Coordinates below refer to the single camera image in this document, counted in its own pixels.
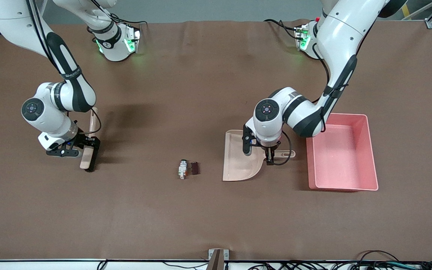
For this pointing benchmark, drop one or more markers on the pink plastic bin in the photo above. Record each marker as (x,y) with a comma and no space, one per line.
(341,161)

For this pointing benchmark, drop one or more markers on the green lit base connector box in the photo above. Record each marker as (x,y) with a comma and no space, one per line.
(301,37)
(132,37)

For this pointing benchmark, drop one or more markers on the white electronic component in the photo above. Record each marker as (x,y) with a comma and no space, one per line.
(182,169)

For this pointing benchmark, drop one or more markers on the beige plastic dustpan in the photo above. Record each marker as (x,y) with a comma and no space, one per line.
(236,165)

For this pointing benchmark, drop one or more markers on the grey metal bracket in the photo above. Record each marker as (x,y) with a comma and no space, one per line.
(218,258)

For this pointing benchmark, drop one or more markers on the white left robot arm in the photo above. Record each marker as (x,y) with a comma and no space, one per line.
(336,45)

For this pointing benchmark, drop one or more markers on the dark cylindrical capacitor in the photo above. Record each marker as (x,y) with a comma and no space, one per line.
(195,167)

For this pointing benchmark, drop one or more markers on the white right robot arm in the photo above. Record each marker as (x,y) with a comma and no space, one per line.
(66,93)

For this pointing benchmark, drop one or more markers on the brown table cover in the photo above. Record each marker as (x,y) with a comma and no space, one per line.
(208,217)

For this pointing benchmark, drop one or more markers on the beige hand brush black bristles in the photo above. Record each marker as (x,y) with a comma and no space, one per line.
(84,160)

